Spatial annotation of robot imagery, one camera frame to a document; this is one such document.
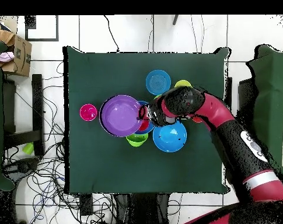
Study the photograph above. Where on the pink plastic cup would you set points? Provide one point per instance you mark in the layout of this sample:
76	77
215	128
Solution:
88	112

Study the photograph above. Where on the red plastic cup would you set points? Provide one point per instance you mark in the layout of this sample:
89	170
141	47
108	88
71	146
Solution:
144	126

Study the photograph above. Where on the black cabinet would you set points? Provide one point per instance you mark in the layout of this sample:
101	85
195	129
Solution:
245	102

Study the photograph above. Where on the yellow plastic cup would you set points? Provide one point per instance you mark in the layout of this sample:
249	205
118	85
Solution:
182	83

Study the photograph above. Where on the dark grey machine foot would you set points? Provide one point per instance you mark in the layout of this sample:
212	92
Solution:
22	165

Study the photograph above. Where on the black metal stand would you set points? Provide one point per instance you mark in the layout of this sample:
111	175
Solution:
37	105

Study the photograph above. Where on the black square frame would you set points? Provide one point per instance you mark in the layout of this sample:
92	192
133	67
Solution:
29	23

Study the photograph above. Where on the cardboard box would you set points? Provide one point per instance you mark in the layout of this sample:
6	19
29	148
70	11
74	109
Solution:
22	63

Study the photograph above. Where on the dark green tablecloth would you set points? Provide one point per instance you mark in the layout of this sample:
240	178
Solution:
108	168

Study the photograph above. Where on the green plastic cup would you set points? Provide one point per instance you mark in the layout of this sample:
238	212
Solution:
157	96

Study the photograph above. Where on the green plastic bowl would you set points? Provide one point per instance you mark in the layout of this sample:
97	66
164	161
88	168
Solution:
136	140

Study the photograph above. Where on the orange plastic cup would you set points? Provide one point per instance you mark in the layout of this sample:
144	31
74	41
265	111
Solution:
197	119

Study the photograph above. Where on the large blue plastic bowl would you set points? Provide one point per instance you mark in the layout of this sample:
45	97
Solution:
170	137
151	129

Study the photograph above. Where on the small patterned blue bowl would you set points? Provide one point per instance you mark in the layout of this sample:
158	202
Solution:
158	82

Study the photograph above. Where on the pink cloth bundle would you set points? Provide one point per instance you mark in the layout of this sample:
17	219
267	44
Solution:
6	57

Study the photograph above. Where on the black power adapter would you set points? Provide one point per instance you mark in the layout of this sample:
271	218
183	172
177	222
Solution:
86	205

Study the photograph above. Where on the purple plastic bowl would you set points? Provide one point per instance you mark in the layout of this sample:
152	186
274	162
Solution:
120	115

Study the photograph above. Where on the green cup on floor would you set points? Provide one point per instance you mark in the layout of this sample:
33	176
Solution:
28	148

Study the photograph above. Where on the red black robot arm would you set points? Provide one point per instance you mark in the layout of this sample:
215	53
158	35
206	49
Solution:
225	121

